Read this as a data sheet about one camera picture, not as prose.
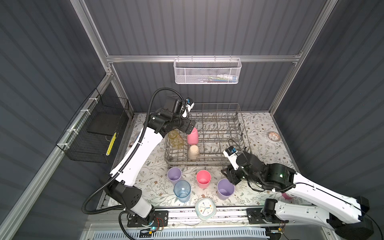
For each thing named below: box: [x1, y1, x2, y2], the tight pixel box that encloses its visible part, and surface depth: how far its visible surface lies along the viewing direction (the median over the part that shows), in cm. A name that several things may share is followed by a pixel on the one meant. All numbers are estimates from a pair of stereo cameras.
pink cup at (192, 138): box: [187, 127, 199, 146], surface depth 95 cm
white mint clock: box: [195, 197, 217, 221], surface depth 76 cm
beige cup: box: [188, 144, 200, 161], surface depth 86 cm
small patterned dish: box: [267, 131, 281, 142], surface depth 107 cm
